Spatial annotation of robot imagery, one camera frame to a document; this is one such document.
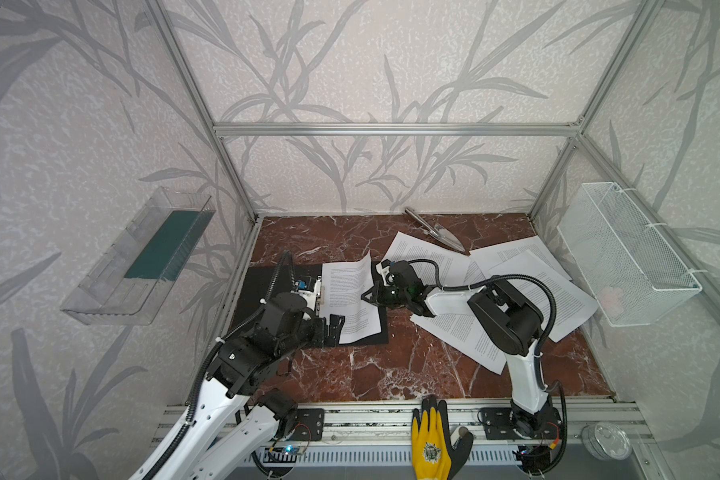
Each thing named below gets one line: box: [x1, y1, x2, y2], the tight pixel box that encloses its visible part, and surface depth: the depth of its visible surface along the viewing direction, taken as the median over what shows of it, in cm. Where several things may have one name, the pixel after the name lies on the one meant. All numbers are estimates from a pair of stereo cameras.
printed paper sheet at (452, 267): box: [381, 231, 487, 288], surface depth 111 cm
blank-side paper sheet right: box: [488, 249, 599, 343], surface depth 100 cm
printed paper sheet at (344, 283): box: [322, 251, 382, 345], surface depth 98 cm
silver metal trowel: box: [403, 208, 465, 252], surface depth 117 cm
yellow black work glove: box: [411, 395, 474, 480], surface depth 71 cm
